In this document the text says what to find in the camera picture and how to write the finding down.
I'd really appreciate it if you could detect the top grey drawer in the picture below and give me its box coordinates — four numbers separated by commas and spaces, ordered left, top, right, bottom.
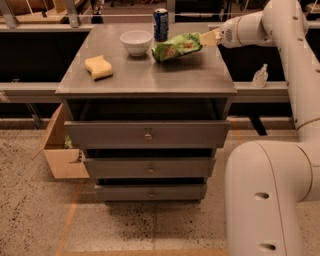
65, 121, 230, 149

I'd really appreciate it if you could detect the clear sanitizer bottle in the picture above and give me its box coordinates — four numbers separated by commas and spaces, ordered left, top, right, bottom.
252, 64, 268, 88

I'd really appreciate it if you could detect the bottom grey drawer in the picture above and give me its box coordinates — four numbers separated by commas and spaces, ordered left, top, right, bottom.
95, 184, 207, 201

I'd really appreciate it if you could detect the white bowl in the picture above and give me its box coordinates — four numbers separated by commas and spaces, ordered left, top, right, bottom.
120, 30, 153, 56

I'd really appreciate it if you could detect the cardboard box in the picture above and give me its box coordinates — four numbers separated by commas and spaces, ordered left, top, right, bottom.
32, 104, 89, 179

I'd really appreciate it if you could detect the green rice chip bag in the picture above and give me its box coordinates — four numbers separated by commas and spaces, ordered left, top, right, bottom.
151, 32, 202, 62

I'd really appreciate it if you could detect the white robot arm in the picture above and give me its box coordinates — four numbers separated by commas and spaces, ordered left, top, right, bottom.
209, 0, 320, 256

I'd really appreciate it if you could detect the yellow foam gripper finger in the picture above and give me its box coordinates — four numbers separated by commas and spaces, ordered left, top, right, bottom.
199, 29, 221, 46

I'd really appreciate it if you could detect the middle grey drawer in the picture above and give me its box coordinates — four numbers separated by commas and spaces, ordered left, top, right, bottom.
84, 157, 215, 179

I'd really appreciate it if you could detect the grey drawer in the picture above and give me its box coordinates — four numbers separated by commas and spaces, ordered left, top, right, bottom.
84, 157, 215, 179
95, 184, 207, 201
65, 121, 230, 149

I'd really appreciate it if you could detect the blue soda can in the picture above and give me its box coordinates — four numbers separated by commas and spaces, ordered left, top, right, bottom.
153, 8, 169, 42

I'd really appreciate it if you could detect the grey drawer cabinet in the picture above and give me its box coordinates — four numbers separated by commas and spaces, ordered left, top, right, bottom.
56, 24, 236, 201

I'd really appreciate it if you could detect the yellow sponge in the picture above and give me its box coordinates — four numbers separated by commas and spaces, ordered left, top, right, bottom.
85, 55, 113, 80

